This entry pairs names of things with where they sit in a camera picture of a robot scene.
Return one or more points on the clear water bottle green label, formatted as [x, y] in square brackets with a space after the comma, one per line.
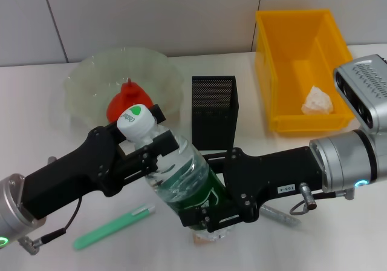
[181, 174]

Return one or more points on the grey marker pen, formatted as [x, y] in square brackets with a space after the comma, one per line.
[281, 217]

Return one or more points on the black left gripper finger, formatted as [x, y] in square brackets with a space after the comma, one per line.
[166, 142]
[159, 113]

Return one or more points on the white paper ball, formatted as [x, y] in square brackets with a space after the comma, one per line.
[317, 101]

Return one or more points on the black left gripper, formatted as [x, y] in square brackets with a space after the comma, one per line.
[69, 174]

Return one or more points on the green pen white tip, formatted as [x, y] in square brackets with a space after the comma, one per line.
[112, 225]

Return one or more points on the black mesh pen holder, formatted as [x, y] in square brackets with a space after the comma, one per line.
[211, 122]

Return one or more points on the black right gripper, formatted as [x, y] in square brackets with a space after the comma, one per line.
[272, 174]

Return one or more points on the yellow plastic bin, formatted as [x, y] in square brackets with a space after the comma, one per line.
[314, 56]

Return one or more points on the red-orange toy orange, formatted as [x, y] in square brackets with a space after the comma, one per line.
[121, 101]

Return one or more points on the pale green glass fruit plate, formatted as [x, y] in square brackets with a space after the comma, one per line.
[90, 77]

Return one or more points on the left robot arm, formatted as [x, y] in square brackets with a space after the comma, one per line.
[12, 204]

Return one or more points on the beige eraser with barcode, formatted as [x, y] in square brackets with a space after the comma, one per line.
[198, 240]

